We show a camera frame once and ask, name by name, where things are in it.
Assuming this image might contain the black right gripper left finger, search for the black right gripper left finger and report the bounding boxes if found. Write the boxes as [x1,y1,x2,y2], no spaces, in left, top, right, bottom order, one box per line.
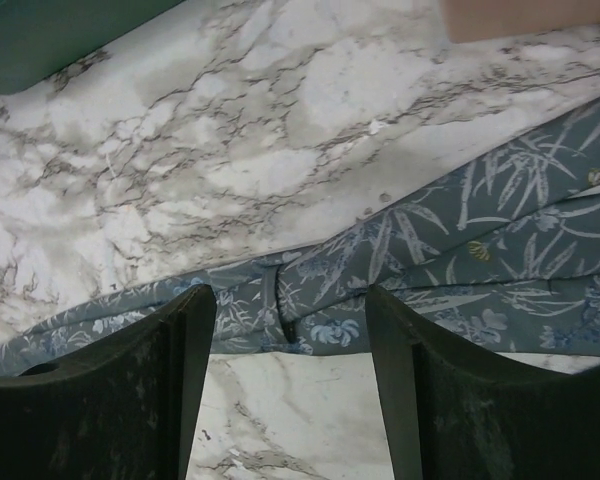
[0,285,216,479]

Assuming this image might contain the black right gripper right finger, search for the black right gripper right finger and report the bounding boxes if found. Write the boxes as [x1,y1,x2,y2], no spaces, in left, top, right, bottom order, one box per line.
[365,286,600,479]

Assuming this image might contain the grey blue floral tie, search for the grey blue floral tie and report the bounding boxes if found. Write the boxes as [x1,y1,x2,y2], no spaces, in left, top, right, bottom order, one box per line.
[0,98,600,376]

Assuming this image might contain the green compartment tray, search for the green compartment tray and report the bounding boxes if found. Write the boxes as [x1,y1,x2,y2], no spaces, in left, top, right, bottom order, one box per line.
[0,0,179,95]

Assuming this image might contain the orange file organizer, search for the orange file organizer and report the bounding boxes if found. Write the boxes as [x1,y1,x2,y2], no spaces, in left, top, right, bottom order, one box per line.
[438,0,600,43]

